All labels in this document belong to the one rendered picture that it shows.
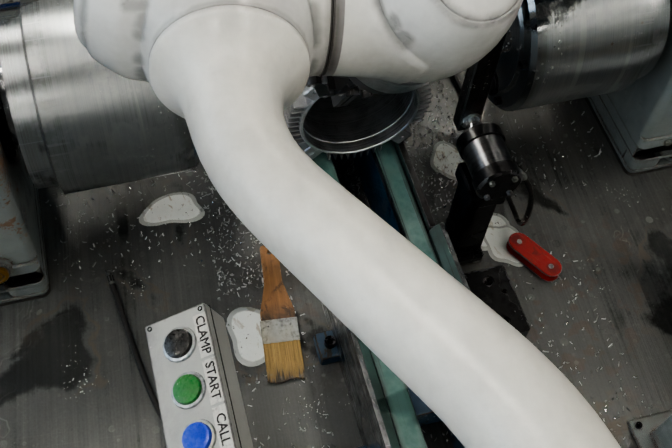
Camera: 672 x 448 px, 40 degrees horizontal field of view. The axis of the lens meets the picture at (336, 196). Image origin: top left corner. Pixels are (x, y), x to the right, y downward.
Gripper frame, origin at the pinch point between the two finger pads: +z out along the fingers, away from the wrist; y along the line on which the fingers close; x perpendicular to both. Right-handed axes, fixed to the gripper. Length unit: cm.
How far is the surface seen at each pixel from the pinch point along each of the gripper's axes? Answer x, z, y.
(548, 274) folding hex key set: 26.8, 26.8, -29.6
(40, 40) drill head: -12.3, 9.7, 30.1
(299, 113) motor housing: -0.3, 17.5, 2.1
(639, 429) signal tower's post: 48, 16, -33
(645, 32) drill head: -2.0, 11.3, -42.5
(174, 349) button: 23.0, -0.3, 22.3
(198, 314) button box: 20.2, 0.8, 19.3
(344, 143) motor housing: 3.6, 26.0, -4.6
